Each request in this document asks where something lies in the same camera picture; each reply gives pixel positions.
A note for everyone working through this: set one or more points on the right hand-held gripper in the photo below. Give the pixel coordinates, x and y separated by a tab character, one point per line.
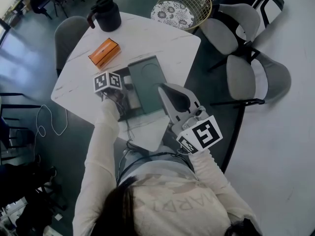
204	133

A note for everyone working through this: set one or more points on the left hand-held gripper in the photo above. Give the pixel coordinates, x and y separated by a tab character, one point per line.
107	81

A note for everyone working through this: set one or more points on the green container with lid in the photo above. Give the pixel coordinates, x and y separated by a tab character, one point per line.
147	87

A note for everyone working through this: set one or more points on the person's left forearm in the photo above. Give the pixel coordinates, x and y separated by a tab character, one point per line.
103	136

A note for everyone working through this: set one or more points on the person's right forearm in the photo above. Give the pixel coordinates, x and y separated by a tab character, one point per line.
209	171

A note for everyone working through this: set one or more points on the orange tissue box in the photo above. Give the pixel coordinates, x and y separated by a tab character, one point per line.
104	53

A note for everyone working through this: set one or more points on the grey upholstered chair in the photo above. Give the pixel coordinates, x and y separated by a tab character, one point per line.
67	38
241	77
221	33

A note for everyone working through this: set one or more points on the black kettle jug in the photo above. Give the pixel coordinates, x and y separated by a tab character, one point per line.
108	16

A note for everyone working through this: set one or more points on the person's grey trousers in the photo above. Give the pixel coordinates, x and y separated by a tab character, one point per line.
147	156

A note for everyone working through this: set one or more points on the person's torso in beige shirt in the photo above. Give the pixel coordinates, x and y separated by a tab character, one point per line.
177	200

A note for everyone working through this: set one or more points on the black metal chair frame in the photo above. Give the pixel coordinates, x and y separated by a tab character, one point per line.
14	131

